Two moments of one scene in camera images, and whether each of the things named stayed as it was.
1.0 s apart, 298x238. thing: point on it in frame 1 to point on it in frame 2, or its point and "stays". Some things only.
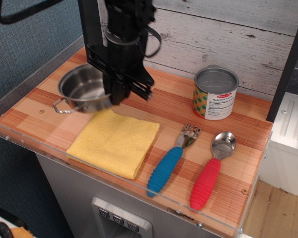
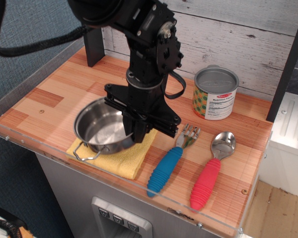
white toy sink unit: x=285 y=164 stays
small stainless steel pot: x=83 y=87 to x=100 y=125
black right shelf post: x=290 y=65 stays
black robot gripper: x=124 y=51 to x=149 y=104
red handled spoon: x=224 y=143 stays
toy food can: x=214 y=92 stays
